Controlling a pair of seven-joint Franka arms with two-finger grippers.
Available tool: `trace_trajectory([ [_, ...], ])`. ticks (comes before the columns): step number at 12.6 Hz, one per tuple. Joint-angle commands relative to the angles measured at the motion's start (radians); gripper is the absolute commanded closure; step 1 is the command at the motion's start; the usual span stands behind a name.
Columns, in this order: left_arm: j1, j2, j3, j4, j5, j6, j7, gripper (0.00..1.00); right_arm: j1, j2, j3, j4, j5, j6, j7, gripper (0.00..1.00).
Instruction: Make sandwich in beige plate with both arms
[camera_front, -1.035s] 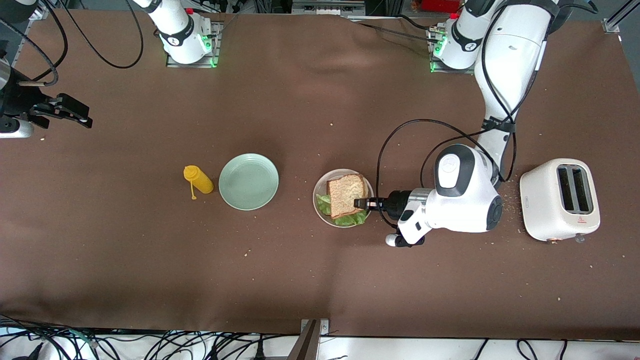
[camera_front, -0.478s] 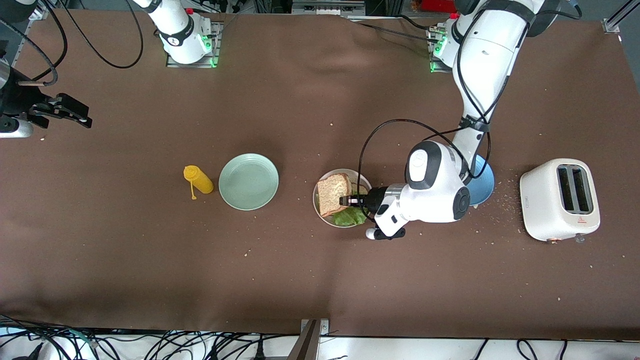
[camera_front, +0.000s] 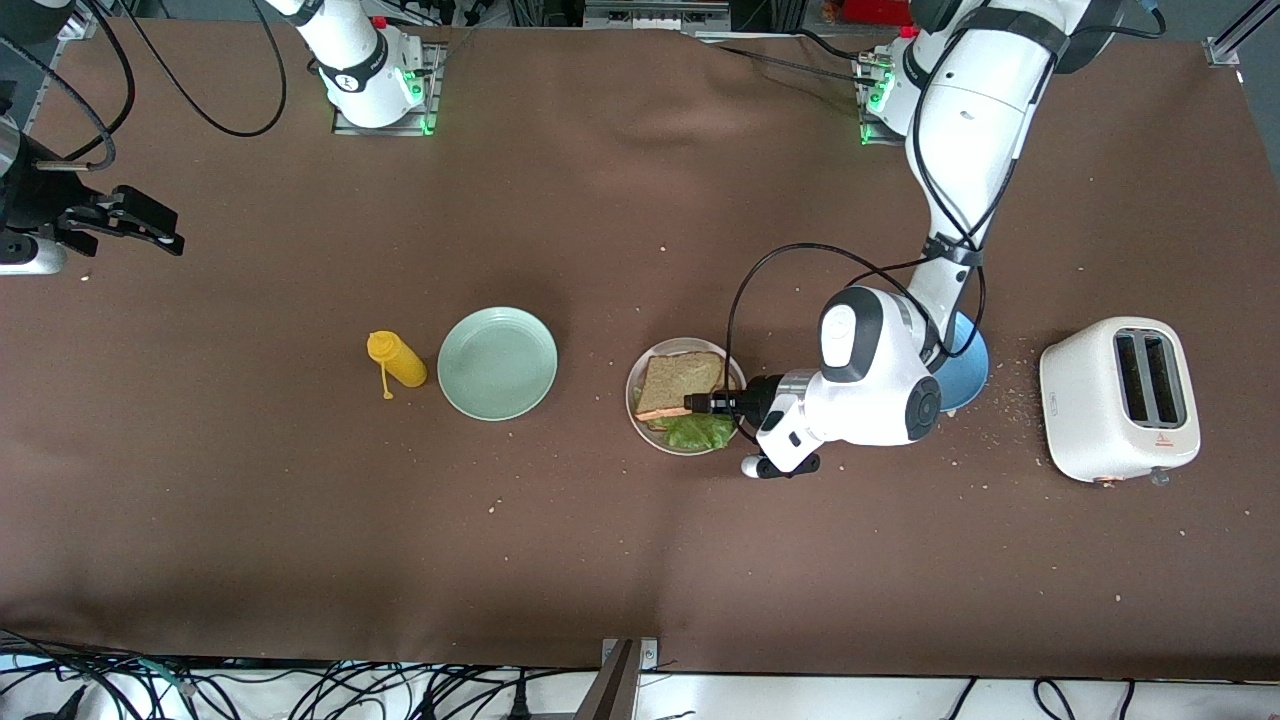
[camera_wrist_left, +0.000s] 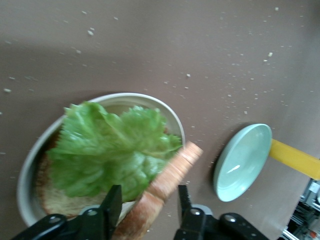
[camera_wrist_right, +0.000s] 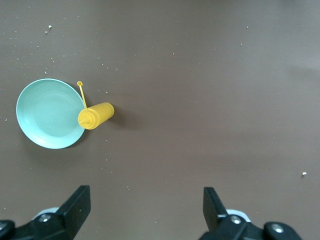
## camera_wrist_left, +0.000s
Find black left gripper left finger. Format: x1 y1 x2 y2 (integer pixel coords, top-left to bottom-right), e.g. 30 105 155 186
9 184 123 240

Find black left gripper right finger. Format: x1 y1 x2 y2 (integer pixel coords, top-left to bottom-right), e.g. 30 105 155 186
173 184 270 240

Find brown bread slice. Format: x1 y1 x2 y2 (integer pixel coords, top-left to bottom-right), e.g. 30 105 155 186
34 129 118 217
112 141 204 240

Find green lettuce leaf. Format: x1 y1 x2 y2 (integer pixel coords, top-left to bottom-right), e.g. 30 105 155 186
46 100 183 203

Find yellow squeeze bottle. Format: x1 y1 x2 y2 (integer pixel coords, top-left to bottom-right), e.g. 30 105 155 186
269 138 320 180

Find mint green plate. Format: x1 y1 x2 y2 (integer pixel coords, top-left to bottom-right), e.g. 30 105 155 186
212 123 273 203

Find beige plate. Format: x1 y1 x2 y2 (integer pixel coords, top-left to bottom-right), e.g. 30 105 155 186
16 92 186 228

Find brown tablecloth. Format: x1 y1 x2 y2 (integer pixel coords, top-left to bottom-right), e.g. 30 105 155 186
0 0 320 240

